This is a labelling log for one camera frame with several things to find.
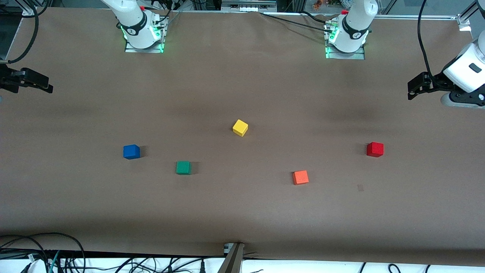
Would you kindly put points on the blue cube block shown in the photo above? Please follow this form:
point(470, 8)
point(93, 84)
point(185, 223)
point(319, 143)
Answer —
point(131, 152)

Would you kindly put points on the red cube block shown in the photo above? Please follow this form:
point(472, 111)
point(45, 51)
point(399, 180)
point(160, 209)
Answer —
point(374, 149)

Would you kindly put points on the grey power strip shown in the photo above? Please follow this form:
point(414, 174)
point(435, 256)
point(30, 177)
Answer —
point(248, 6)

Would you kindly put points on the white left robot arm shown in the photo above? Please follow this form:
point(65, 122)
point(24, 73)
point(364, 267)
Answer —
point(354, 22)

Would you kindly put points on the yellow cube block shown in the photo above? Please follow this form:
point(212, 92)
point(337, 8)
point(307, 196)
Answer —
point(240, 127)

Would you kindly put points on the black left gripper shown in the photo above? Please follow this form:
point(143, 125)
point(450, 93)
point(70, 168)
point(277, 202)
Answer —
point(436, 81)

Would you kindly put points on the green cube block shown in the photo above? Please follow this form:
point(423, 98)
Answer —
point(183, 167)

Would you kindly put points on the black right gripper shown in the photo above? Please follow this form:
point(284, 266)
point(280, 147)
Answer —
point(14, 77)

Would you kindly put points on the aluminium profile post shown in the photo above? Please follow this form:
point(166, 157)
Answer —
point(232, 259)

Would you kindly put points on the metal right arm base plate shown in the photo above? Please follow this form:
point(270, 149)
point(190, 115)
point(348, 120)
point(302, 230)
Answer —
point(130, 49)

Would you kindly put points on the aluminium corner bracket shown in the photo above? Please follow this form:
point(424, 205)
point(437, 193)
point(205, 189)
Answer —
point(29, 11)
point(464, 22)

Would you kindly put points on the orange cube block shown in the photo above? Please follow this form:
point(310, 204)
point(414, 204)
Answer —
point(300, 177)

